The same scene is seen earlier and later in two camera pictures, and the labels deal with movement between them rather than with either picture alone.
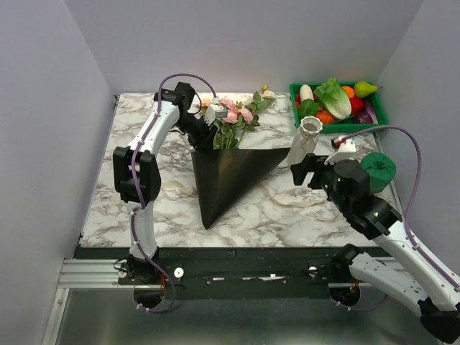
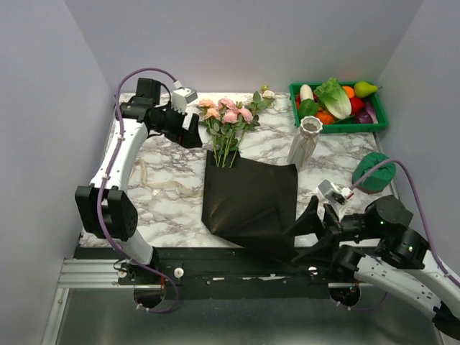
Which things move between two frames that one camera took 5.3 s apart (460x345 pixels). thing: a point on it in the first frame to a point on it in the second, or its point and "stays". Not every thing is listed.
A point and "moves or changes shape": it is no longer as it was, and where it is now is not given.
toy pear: [363, 89] stays
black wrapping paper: [222, 175] moves or changes shape
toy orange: [349, 91] stays
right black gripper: [300, 169] to [321, 253]
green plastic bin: [341, 128] stays
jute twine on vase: [309, 145] stays
